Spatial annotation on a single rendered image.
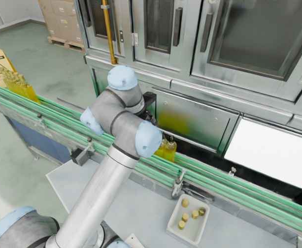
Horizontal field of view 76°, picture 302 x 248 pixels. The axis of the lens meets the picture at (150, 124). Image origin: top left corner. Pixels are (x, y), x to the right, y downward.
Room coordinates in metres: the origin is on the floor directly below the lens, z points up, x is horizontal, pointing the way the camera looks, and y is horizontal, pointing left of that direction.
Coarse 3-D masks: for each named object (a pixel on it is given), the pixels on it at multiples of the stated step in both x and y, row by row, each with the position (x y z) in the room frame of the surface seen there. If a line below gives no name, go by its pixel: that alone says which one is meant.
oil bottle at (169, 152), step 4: (168, 144) 0.68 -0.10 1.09; (176, 144) 0.70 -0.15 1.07; (168, 148) 0.67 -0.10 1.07; (172, 148) 0.66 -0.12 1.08; (164, 152) 0.68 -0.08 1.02; (168, 152) 0.66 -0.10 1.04; (172, 152) 0.66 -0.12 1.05; (164, 156) 0.68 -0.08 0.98; (168, 156) 0.66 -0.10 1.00; (172, 156) 0.66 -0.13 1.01; (168, 160) 0.66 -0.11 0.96; (172, 160) 0.66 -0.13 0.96
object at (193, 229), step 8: (192, 200) 0.48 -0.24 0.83; (176, 208) 0.43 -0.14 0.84; (184, 208) 0.46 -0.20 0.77; (192, 208) 0.46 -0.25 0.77; (208, 208) 0.43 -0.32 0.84; (176, 216) 0.41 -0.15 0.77; (200, 216) 0.41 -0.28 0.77; (168, 224) 0.35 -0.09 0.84; (176, 224) 0.37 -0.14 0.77; (192, 224) 0.37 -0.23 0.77; (200, 224) 0.37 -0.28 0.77; (176, 232) 0.31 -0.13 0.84; (184, 232) 0.33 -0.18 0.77; (192, 232) 0.33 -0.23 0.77; (200, 232) 0.31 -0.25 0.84; (192, 240) 0.29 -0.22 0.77; (200, 240) 0.27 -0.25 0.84
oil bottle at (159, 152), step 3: (165, 138) 0.73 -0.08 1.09; (162, 141) 0.70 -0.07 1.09; (165, 141) 0.71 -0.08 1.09; (162, 144) 0.69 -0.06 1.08; (165, 144) 0.70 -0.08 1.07; (159, 147) 0.69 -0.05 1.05; (162, 147) 0.68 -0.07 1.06; (159, 150) 0.69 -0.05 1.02; (162, 150) 0.68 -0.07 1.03; (156, 153) 0.70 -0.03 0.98; (159, 153) 0.69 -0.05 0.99; (162, 153) 0.68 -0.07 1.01; (159, 156) 0.69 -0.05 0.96; (162, 156) 0.68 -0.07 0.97
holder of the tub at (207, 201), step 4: (188, 192) 0.55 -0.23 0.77; (192, 192) 0.54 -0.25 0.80; (196, 196) 0.53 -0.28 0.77; (200, 196) 0.52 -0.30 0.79; (204, 200) 0.50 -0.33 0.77; (208, 200) 0.49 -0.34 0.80; (168, 232) 0.32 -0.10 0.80; (172, 236) 0.31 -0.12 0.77; (176, 236) 0.30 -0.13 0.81; (180, 240) 0.29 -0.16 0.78; (184, 240) 0.28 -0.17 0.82; (184, 244) 0.27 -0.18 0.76; (188, 244) 0.27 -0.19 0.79; (192, 244) 0.26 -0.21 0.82
